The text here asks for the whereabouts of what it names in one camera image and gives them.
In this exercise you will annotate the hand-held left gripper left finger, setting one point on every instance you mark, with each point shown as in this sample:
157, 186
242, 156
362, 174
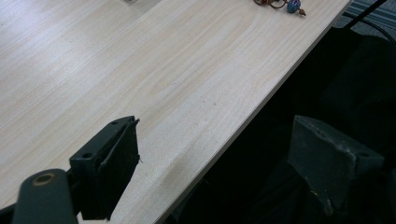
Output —
106, 168

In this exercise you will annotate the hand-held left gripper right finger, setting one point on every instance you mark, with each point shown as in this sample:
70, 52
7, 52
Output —
327, 155

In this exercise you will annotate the striped grey carpet mat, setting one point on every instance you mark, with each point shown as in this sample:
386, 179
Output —
375, 12

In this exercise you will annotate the white socket box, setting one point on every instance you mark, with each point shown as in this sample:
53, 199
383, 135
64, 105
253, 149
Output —
130, 1

